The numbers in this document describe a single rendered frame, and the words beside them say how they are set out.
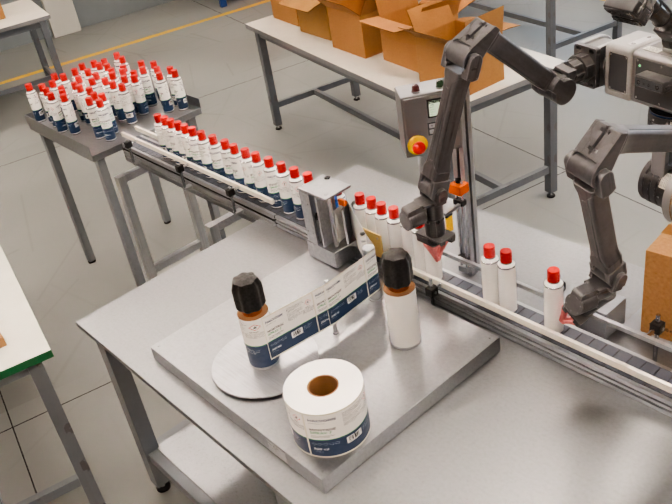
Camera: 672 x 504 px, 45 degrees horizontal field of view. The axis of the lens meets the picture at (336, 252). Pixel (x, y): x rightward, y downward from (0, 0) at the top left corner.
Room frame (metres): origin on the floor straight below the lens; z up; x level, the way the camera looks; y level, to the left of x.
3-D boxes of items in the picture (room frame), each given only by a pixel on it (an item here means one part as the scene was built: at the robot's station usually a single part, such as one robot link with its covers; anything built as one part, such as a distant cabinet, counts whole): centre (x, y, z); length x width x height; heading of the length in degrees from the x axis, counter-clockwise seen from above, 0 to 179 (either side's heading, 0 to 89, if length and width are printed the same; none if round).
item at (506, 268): (1.87, -0.46, 0.98); 0.05 x 0.05 x 0.20
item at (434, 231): (1.99, -0.29, 1.12); 0.10 x 0.07 x 0.07; 36
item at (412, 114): (2.18, -0.33, 1.38); 0.17 x 0.10 x 0.19; 92
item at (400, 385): (1.88, 0.10, 0.86); 0.80 x 0.67 x 0.05; 37
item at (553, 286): (1.75, -0.56, 0.98); 0.05 x 0.05 x 0.20
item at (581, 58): (2.18, -0.77, 1.45); 0.09 x 0.08 x 0.12; 25
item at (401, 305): (1.82, -0.15, 1.03); 0.09 x 0.09 x 0.30
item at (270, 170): (2.74, 0.19, 0.98); 0.05 x 0.05 x 0.20
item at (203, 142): (3.09, 0.45, 0.98); 0.05 x 0.05 x 0.20
